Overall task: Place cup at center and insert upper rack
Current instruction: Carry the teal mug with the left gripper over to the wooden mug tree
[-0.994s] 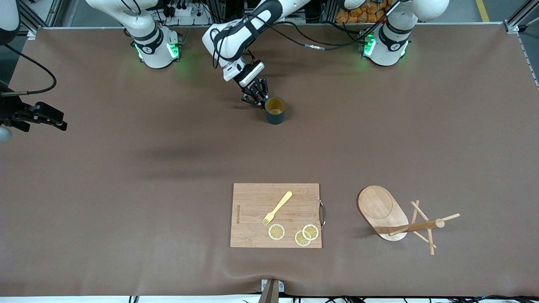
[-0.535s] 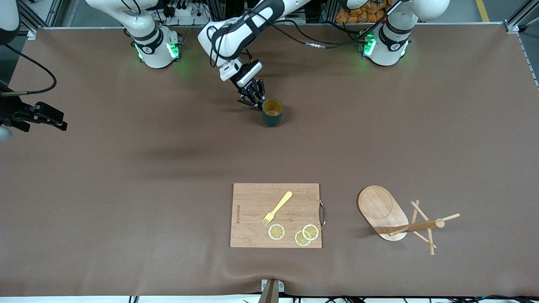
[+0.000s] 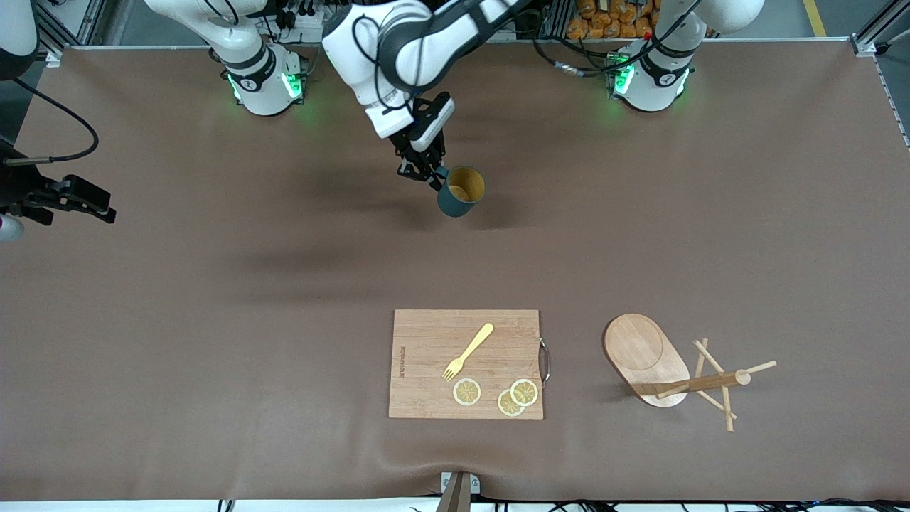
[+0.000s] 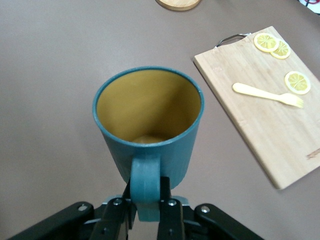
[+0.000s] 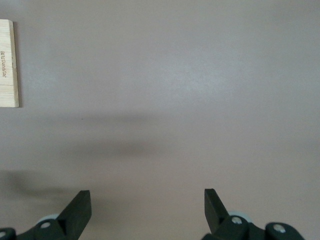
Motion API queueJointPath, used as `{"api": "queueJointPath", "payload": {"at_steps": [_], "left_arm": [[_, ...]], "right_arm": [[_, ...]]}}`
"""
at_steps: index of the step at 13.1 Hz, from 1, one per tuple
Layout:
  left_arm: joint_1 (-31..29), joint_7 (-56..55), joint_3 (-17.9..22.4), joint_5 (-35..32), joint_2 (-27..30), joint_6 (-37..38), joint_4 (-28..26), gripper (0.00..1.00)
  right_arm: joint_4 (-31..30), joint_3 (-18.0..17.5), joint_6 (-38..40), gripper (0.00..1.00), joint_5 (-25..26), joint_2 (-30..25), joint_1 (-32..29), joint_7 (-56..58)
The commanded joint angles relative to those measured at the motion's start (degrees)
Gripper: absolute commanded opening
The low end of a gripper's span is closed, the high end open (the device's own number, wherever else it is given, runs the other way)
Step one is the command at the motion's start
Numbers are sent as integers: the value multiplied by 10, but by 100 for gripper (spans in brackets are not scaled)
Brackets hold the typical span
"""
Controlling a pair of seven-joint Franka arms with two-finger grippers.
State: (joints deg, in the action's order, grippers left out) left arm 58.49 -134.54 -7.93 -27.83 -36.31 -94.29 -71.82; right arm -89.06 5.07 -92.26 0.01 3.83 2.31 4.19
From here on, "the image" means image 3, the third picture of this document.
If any dark teal ribbed cup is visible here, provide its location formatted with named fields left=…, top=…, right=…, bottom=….
left=436, top=165, right=487, bottom=218

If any wooden mug tree rack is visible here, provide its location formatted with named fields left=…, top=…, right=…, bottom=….
left=603, top=313, right=778, bottom=433

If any white power strip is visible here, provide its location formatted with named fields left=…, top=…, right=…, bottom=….
left=274, top=9, right=335, bottom=43

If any yellow plastic fork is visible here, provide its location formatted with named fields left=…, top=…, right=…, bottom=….
left=442, top=323, right=495, bottom=382

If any bag of orange snacks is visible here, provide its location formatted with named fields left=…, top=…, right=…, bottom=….
left=567, top=0, right=658, bottom=41

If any brown table cover mat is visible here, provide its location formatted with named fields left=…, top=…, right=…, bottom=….
left=0, top=39, right=910, bottom=503

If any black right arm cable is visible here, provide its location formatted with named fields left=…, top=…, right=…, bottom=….
left=2, top=77, right=100, bottom=166

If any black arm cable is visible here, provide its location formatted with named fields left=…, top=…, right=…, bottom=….
left=532, top=0, right=705, bottom=78
left=2, top=77, right=100, bottom=166

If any aluminium frame post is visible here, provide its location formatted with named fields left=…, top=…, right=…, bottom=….
left=850, top=0, right=910, bottom=58
left=36, top=0, right=107, bottom=58

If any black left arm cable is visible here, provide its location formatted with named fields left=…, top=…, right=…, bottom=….
left=532, top=0, right=705, bottom=78

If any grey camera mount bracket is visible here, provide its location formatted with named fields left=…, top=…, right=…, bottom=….
left=435, top=471, right=481, bottom=512

